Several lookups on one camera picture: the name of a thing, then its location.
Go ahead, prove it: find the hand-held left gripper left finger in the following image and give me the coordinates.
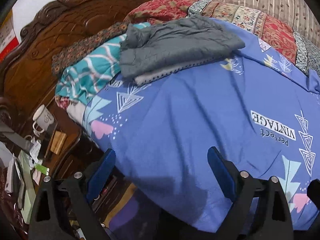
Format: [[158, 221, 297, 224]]
[[27, 149, 117, 240]]

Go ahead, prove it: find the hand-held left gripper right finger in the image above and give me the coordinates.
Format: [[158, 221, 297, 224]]
[[207, 146, 293, 240]]

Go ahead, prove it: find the grey padded jacket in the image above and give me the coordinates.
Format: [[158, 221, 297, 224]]
[[119, 14, 246, 85]]

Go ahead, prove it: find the wooden nightstand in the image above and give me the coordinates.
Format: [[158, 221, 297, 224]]
[[37, 100, 133, 222]]

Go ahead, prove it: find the small wooden box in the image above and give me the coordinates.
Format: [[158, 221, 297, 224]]
[[49, 130, 68, 155]]

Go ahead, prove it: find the small green card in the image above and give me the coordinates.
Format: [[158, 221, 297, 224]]
[[34, 163, 50, 175]]

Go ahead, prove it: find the blue printed bed sheet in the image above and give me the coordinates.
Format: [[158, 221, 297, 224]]
[[82, 17, 320, 233]]

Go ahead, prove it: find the green folder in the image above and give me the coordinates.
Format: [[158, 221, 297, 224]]
[[15, 150, 37, 224]]

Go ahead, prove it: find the white mug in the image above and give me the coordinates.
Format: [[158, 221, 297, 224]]
[[32, 104, 55, 137]]

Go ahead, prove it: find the black flat device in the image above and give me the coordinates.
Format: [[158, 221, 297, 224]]
[[0, 121, 35, 152]]

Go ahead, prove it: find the dark red cloth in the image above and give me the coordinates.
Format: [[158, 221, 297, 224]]
[[0, 172, 28, 238]]

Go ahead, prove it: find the teal patterned pillow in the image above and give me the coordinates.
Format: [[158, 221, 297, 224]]
[[55, 22, 152, 105]]

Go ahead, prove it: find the brown patterned pillow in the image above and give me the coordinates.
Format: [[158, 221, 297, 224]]
[[51, 22, 131, 77]]

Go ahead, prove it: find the carved wooden headboard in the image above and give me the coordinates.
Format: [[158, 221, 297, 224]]
[[0, 0, 159, 133]]

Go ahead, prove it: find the red patchwork quilt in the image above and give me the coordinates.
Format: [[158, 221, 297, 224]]
[[124, 0, 320, 77]]

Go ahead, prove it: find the yellow and red wall poster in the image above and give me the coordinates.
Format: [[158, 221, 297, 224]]
[[0, 9, 20, 63]]

